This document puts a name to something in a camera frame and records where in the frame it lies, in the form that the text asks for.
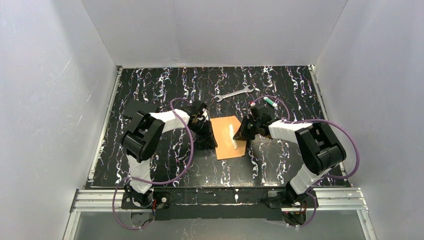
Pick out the tan letter paper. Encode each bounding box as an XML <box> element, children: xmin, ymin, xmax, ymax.
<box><xmin>228</xmin><ymin>124</ymin><xmax>238</xmax><ymax>150</ymax></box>

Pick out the orange envelope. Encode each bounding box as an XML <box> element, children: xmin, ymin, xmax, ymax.
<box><xmin>210</xmin><ymin>115</ymin><xmax>247</xmax><ymax>161</ymax></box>

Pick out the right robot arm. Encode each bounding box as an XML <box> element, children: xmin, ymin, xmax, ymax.
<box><xmin>233</xmin><ymin>105</ymin><xmax>347</xmax><ymax>205</ymax></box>

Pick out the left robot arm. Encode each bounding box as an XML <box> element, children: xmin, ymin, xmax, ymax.
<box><xmin>120</xmin><ymin>100</ymin><xmax>218</xmax><ymax>209</ymax></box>

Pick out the silver open-end wrench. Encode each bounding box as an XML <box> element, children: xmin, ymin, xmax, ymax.
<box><xmin>213</xmin><ymin>85</ymin><xmax>255</xmax><ymax>102</ymax></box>

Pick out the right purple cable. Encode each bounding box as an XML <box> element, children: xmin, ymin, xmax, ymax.
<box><xmin>248</xmin><ymin>95</ymin><xmax>361</xmax><ymax>229</ymax></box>

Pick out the purple cable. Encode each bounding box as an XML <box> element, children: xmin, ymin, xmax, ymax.
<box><xmin>111</xmin><ymin>97</ymin><xmax>200</xmax><ymax>231</ymax></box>
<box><xmin>248</xmin><ymin>95</ymin><xmax>361</xmax><ymax>229</ymax></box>

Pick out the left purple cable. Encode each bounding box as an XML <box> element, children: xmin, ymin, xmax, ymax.
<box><xmin>111</xmin><ymin>97</ymin><xmax>200</xmax><ymax>231</ymax></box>

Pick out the aluminium front frame rail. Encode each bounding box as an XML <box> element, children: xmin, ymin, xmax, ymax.
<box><xmin>64</xmin><ymin>187</ymin><xmax>376</xmax><ymax>240</ymax></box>

